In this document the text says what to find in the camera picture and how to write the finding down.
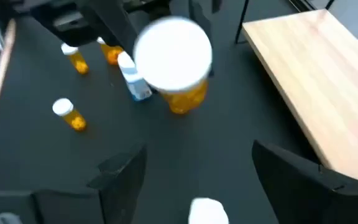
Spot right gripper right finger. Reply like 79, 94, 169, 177
253, 140, 358, 224

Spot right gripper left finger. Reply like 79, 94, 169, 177
0, 145, 147, 224

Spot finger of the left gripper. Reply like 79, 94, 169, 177
190, 0, 215, 77
85, 0, 138, 57

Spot large orange pill bottle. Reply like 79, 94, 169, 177
187, 197, 230, 224
96, 36, 124, 66
132, 16, 214, 115

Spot small orange pill bottle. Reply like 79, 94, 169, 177
52, 97, 88, 133
60, 42, 90, 76

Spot white melatonin supplement bottle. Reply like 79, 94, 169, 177
117, 50, 154, 102

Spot wooden shelf black metal legs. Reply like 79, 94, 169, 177
234, 0, 358, 189

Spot black table mat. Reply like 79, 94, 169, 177
0, 0, 358, 224

